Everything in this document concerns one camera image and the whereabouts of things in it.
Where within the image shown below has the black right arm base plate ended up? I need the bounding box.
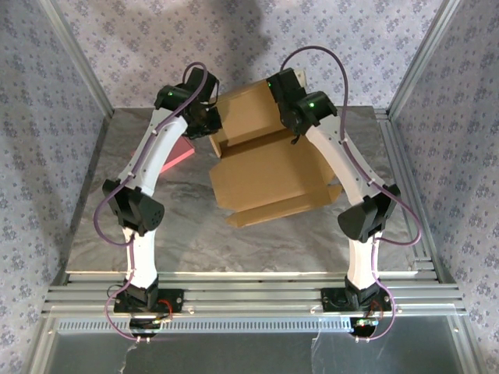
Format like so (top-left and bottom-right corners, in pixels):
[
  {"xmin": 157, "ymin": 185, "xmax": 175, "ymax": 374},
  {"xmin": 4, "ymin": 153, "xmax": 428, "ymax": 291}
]
[{"xmin": 320, "ymin": 287, "xmax": 392, "ymax": 312}]

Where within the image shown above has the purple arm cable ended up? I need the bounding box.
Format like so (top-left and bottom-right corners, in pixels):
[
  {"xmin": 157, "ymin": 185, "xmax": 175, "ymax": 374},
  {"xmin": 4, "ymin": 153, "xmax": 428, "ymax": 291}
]
[
  {"xmin": 279, "ymin": 45, "xmax": 423, "ymax": 344},
  {"xmin": 94, "ymin": 62, "xmax": 210, "ymax": 344}
]

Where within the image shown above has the aluminium frame post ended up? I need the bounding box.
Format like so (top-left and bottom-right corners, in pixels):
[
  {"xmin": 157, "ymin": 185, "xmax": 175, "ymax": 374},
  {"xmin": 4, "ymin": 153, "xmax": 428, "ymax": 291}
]
[
  {"xmin": 38, "ymin": 0, "xmax": 116, "ymax": 122},
  {"xmin": 387, "ymin": 0, "xmax": 464, "ymax": 120}
]

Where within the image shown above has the aluminium side rail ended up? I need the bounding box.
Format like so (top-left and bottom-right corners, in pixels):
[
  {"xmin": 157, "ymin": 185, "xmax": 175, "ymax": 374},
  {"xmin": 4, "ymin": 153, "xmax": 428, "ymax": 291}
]
[{"xmin": 373, "ymin": 108, "xmax": 457, "ymax": 285}]

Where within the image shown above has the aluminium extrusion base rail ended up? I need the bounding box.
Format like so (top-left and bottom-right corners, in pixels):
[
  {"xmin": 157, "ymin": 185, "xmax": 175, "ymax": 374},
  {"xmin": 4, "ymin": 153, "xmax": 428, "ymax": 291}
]
[{"xmin": 42, "ymin": 271, "xmax": 468, "ymax": 317}]

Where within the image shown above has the grey slotted cable duct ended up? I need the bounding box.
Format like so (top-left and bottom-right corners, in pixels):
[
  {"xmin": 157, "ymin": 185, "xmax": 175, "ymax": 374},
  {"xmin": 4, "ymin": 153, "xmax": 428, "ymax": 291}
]
[{"xmin": 56, "ymin": 316, "xmax": 354, "ymax": 332}]

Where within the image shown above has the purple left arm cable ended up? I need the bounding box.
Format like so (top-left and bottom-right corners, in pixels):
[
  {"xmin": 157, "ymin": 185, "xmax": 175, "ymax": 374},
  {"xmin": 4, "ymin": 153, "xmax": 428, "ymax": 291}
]
[{"xmin": 94, "ymin": 62, "xmax": 210, "ymax": 344}]

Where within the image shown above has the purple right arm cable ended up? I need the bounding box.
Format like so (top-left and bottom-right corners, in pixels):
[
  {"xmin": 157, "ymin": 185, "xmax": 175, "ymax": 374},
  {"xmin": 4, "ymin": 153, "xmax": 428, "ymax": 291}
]
[{"xmin": 279, "ymin": 45, "xmax": 423, "ymax": 344}]

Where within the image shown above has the pink flat box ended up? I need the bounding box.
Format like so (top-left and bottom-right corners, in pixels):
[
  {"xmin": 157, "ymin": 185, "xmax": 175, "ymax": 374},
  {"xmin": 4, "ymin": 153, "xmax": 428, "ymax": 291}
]
[{"xmin": 131, "ymin": 138, "xmax": 196, "ymax": 175}]

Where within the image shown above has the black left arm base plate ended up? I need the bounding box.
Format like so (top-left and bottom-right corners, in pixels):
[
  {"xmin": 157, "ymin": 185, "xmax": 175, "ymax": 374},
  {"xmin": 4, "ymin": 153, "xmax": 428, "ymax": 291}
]
[{"xmin": 113, "ymin": 288, "xmax": 184, "ymax": 313}]

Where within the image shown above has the grey metal sheet panel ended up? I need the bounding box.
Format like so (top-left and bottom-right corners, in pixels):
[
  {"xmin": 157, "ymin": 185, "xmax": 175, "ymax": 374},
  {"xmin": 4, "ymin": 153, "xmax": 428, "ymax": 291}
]
[{"xmin": 29, "ymin": 316, "xmax": 483, "ymax": 374}]

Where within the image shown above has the brown cardboard box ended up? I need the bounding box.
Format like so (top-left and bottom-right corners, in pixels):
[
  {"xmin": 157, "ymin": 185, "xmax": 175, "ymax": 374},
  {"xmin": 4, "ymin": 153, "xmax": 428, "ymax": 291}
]
[{"xmin": 208, "ymin": 79, "xmax": 343, "ymax": 229}]

